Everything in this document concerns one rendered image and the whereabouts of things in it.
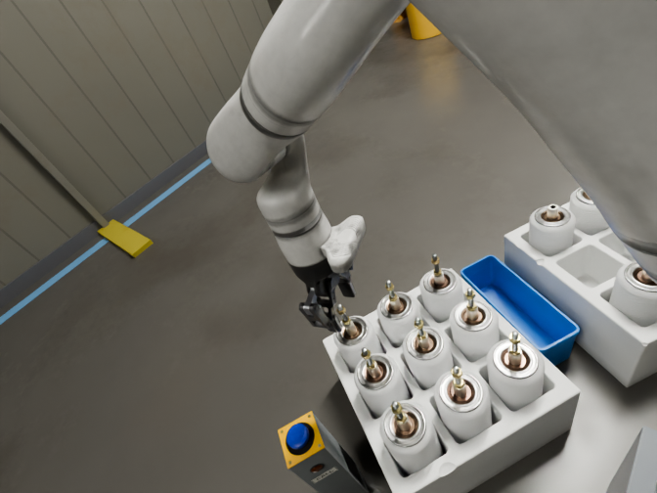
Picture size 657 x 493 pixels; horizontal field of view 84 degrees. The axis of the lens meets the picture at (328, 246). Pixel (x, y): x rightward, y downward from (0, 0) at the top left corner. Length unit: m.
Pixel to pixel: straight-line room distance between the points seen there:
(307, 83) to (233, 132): 0.11
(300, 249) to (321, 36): 0.27
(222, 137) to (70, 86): 2.29
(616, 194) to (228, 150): 0.30
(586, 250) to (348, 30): 0.92
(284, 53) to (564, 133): 0.17
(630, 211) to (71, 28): 2.65
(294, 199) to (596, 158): 0.31
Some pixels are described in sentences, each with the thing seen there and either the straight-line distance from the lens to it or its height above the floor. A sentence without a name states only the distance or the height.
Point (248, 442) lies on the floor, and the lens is 1.15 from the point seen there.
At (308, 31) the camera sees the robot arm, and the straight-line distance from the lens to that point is 0.26.
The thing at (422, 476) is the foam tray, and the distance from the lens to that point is 0.79.
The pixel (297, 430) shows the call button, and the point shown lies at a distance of 0.71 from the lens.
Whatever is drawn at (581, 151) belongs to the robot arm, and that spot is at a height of 0.83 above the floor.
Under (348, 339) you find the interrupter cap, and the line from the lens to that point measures 0.84.
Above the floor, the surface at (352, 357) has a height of 0.22.
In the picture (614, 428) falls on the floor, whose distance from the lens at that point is 1.03.
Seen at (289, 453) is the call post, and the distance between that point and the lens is 0.72.
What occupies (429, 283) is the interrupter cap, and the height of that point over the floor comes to 0.25.
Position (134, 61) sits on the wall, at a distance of 2.77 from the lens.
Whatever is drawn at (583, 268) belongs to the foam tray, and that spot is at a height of 0.09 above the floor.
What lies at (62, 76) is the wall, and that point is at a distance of 2.64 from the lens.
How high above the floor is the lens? 0.93
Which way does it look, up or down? 39 degrees down
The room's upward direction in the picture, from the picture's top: 25 degrees counter-clockwise
